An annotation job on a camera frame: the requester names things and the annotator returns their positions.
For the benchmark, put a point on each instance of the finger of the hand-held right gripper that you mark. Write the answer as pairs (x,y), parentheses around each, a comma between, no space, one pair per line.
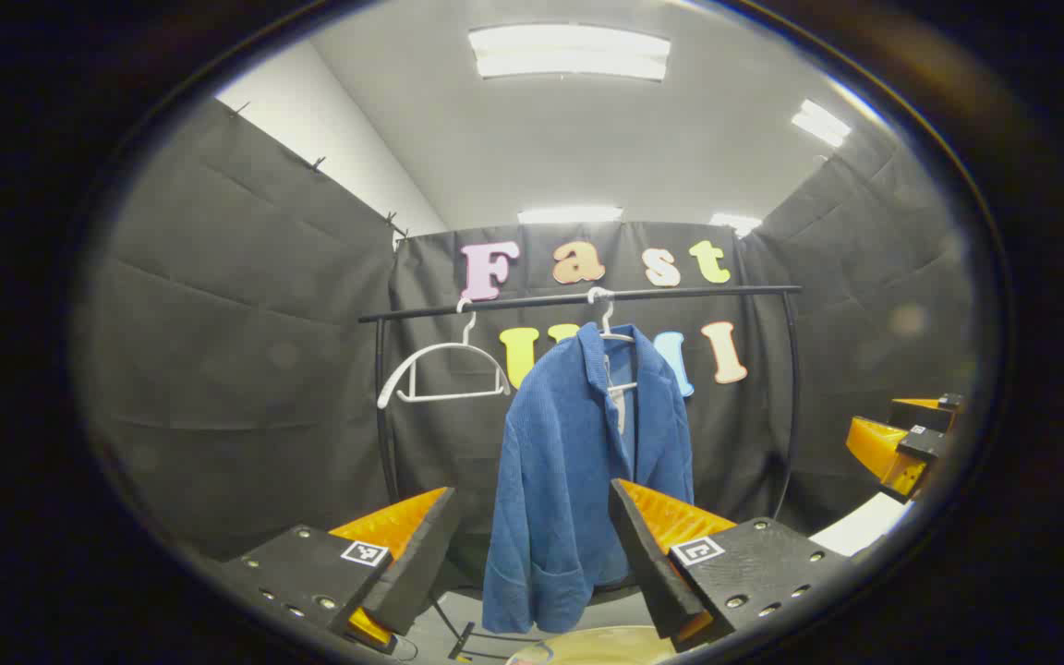
(922,446)
(924,417)

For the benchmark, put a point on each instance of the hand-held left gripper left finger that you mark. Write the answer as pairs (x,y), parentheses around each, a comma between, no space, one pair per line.
(412,563)

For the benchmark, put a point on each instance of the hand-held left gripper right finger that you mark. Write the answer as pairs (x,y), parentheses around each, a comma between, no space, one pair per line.
(647,563)

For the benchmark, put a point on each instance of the round beige laundry hamper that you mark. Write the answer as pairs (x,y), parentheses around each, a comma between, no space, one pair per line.
(606,646)

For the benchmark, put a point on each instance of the white plastic clothes hanger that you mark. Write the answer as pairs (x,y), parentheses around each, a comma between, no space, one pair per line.
(606,319)
(444,345)

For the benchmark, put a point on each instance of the black metal clothes rack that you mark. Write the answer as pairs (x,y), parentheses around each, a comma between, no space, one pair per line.
(680,293)

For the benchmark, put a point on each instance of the white board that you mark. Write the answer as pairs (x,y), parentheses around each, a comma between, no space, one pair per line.
(860,526)

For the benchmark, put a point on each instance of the black backdrop cloth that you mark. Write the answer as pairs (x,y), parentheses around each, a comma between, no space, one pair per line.
(246,351)

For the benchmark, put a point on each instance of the large ceiling light panel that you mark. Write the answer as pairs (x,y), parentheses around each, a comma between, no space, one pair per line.
(569,53)

